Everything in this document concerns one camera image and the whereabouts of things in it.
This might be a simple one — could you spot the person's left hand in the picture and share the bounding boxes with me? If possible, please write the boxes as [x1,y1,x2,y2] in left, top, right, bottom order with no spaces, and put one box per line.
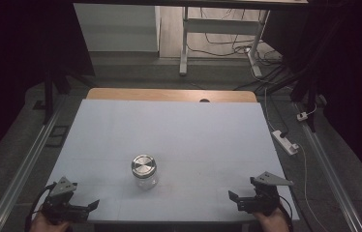
[28,211,71,232]

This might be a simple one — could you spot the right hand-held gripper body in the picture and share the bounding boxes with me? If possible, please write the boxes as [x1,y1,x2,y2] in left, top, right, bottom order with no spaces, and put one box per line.
[236,171,294,217]

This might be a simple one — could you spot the white desk frame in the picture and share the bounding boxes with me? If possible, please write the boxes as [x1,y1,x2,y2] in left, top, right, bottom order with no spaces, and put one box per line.
[178,6,271,78]

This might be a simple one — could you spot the person's right hand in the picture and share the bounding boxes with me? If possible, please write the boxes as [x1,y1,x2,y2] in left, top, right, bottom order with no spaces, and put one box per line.
[254,207,290,232]

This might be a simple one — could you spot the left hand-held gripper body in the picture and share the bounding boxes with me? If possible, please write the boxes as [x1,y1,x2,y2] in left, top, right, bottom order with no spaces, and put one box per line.
[42,176,90,225]

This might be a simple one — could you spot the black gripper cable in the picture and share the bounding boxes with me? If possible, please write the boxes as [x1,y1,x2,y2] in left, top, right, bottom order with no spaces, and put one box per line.
[23,182,57,232]
[279,194,295,232]

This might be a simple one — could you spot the black curtain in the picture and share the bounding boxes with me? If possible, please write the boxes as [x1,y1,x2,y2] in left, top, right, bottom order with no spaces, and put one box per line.
[0,0,96,173]
[261,0,362,194]

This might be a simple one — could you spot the clear glass jar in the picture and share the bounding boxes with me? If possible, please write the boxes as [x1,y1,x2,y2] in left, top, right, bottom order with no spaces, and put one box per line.
[135,172,160,191]

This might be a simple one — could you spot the black floor cables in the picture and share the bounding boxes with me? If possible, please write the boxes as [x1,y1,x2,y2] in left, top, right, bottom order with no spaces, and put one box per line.
[187,8,285,67]

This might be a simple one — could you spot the black metal stand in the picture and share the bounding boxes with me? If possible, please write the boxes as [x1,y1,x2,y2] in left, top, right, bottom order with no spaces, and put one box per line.
[33,69,72,126]
[289,72,319,133]

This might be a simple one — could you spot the thin white cable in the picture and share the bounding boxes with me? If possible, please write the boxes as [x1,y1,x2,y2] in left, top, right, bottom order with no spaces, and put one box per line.
[296,143,329,232]

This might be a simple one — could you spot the long white power strip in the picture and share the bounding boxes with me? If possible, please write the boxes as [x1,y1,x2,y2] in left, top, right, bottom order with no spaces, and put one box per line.
[271,130,300,157]

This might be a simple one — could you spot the aluminium floor rail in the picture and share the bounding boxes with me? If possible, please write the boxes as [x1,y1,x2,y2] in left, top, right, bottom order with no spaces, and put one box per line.
[0,96,68,232]
[293,102,362,232]

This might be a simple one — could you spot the small white plug adapter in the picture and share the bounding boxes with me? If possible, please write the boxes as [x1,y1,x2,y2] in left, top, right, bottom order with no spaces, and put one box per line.
[296,111,310,123]

